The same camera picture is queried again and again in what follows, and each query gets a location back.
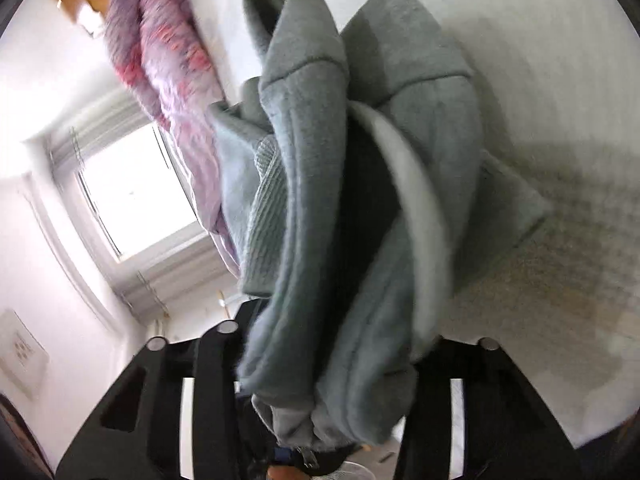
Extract purple floral quilt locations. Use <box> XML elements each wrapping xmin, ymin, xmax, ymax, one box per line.
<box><xmin>105</xmin><ymin>0</ymin><xmax>240</xmax><ymax>278</ymax></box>

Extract grey zip hoodie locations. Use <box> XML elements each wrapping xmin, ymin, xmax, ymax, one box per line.
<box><xmin>209</xmin><ymin>0</ymin><xmax>548</xmax><ymax>452</ymax></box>

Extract window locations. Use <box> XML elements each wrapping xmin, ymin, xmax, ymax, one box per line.
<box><xmin>76</xmin><ymin>124</ymin><xmax>202</xmax><ymax>264</ymax></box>

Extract wall socket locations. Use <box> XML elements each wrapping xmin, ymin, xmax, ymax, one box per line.
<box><xmin>0</xmin><ymin>310</ymin><xmax>49</xmax><ymax>400</ymax></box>

